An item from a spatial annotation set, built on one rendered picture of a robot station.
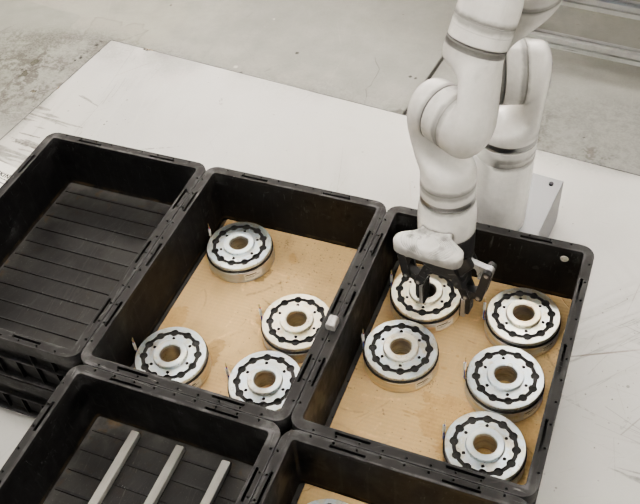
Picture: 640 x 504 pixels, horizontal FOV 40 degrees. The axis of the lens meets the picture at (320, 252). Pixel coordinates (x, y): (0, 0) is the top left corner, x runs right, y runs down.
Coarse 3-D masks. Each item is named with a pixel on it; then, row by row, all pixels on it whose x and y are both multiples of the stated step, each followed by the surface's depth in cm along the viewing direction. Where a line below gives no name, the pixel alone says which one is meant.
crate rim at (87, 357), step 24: (216, 168) 137; (192, 192) 134; (312, 192) 132; (336, 192) 132; (168, 240) 128; (144, 264) 124; (360, 264) 121; (120, 312) 119; (336, 312) 116; (96, 336) 116; (96, 360) 113; (312, 360) 111; (168, 384) 110; (240, 408) 108; (264, 408) 107; (288, 408) 106
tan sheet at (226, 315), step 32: (224, 224) 143; (288, 256) 137; (320, 256) 137; (352, 256) 136; (192, 288) 134; (224, 288) 134; (256, 288) 133; (288, 288) 133; (320, 288) 132; (192, 320) 130; (224, 320) 129; (256, 320) 129; (224, 352) 125; (224, 384) 122
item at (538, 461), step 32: (384, 224) 126; (480, 224) 125; (352, 288) 119; (576, 288) 116; (576, 320) 112; (320, 352) 112; (544, 416) 103; (384, 448) 102; (544, 448) 101; (480, 480) 98
